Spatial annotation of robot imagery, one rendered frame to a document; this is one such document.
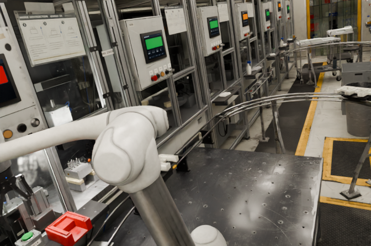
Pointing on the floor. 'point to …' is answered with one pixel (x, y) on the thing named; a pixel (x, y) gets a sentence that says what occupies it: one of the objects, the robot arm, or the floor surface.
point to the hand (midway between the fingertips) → (17, 216)
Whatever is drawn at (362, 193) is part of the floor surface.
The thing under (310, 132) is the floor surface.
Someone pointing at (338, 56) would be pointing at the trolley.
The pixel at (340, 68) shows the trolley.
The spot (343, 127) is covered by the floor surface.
